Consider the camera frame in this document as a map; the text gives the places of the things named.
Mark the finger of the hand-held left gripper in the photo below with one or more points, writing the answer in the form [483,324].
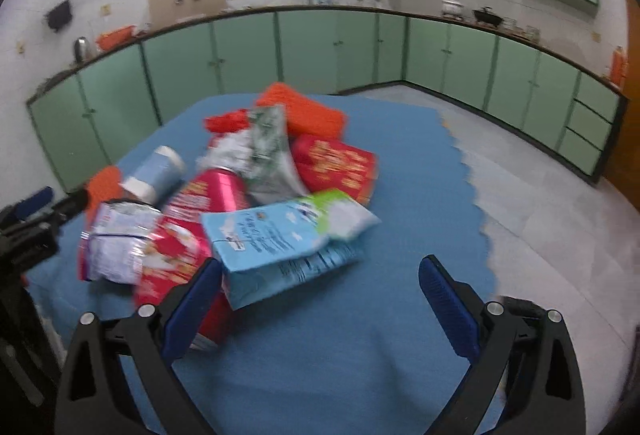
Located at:
[70,204]
[35,201]

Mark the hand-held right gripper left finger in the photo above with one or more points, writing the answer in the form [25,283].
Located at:
[192,310]

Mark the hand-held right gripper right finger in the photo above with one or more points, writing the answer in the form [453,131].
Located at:
[445,310]

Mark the white paper cup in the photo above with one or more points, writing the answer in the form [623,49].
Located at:
[157,172]

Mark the red drink can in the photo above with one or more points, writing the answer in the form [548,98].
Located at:
[222,190]

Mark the red printed box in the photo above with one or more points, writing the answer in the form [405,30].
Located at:
[335,165]

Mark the orange knitted packet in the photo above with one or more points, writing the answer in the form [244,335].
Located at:
[310,115]

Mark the small orange packet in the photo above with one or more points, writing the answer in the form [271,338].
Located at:
[105,187]

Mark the red snack bag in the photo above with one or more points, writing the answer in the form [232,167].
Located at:
[167,265]

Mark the white crumpled snack packet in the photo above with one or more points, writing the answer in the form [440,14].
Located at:
[117,245]

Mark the light blue carton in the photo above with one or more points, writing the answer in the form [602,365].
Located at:
[280,245]

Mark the table with blue cloth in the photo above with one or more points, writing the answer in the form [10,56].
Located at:
[390,195]

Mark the steel kettle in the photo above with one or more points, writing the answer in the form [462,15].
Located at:
[85,49]

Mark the orange plastic basin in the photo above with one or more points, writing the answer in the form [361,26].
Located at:
[116,38]

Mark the red crumpled wrapper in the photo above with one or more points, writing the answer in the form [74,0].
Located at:
[227,121]

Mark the green and white snack bag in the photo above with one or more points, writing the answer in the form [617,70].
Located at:
[272,145]

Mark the black hanging cloth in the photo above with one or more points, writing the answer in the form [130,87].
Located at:
[59,16]

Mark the green base cabinet row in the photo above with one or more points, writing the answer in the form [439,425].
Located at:
[200,60]

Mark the green base cabinets with drawers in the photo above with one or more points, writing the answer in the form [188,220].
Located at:
[525,85]

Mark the row of glass jars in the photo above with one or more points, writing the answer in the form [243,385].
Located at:
[520,29]

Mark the black wok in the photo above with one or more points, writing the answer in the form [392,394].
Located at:
[487,16]

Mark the orange thermos flask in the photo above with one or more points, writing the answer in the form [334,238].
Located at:
[619,67]

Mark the white lidded pot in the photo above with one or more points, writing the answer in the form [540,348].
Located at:
[452,7]

